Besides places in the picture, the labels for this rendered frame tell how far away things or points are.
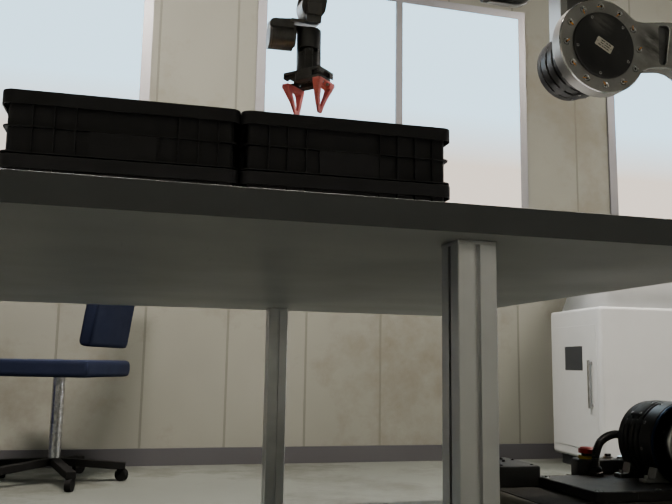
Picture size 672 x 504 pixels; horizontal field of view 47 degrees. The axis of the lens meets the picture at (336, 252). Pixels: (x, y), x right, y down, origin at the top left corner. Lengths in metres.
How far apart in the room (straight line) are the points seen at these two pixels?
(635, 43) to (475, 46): 2.93
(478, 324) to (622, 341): 2.87
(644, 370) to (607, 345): 0.22
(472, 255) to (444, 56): 3.48
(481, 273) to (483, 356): 0.12
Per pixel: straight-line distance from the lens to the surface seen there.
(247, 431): 3.93
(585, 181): 4.76
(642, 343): 4.01
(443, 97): 4.44
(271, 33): 1.84
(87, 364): 3.12
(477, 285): 1.11
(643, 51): 1.76
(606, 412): 3.91
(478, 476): 1.12
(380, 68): 4.36
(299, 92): 1.87
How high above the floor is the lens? 0.48
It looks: 8 degrees up
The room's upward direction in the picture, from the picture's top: 1 degrees clockwise
